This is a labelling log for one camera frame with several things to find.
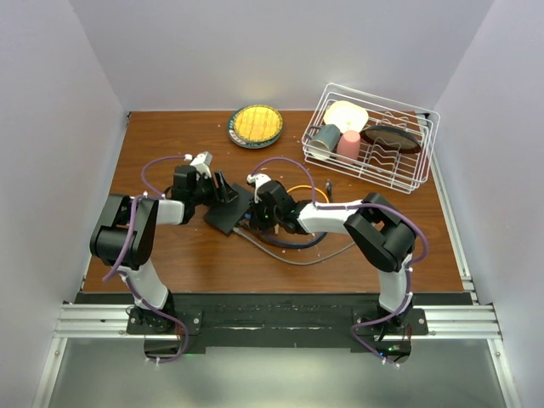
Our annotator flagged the blue ethernet cable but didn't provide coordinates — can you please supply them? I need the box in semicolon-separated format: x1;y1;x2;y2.
238;218;328;249

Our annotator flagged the grey mug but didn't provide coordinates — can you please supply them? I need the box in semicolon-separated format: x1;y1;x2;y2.
308;124;342;160

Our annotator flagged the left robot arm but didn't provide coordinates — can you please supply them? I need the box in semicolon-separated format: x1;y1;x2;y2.
89;163;252;333

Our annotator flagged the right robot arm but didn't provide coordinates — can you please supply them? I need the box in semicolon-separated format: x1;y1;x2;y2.
247;174;417;334

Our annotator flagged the yellow and green plate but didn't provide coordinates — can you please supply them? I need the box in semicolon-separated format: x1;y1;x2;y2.
227;105;284;150

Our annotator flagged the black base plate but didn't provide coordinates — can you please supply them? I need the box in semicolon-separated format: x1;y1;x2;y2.
75;292;473;360

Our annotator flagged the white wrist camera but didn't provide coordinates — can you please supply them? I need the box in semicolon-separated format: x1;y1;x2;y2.
184;151;213;179
246;173;271;203

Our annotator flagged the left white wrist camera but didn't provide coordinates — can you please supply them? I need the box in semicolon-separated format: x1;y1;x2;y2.
184;151;213;179

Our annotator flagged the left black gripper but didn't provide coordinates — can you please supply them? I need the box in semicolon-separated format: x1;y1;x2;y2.
191;172;241;208

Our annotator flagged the black network switch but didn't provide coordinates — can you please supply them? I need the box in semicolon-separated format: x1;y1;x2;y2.
203;184;253;236

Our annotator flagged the brown plate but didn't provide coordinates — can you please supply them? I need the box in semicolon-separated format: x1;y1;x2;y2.
361;125;422;154

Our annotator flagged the pink cup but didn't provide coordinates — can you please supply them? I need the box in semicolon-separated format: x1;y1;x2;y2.
337;130;360;164

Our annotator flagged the white bowl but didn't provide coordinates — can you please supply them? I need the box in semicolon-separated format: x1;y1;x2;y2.
323;100;369;133

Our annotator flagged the white wire dish rack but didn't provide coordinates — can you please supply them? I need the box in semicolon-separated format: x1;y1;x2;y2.
301;83;440;194

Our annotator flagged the grey ethernet cable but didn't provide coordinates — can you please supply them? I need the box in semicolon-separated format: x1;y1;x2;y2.
232;227;357;267

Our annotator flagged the aluminium frame rail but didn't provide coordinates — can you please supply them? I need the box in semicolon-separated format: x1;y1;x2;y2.
34;292;520;407

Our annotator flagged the yellow ethernet cable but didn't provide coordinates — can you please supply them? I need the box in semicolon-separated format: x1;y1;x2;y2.
274;184;331;235

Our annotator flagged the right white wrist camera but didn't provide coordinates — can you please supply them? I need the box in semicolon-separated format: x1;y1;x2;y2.
246;173;271;203

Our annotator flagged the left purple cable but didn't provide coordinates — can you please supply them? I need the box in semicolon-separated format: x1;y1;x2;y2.
101;156;192;363

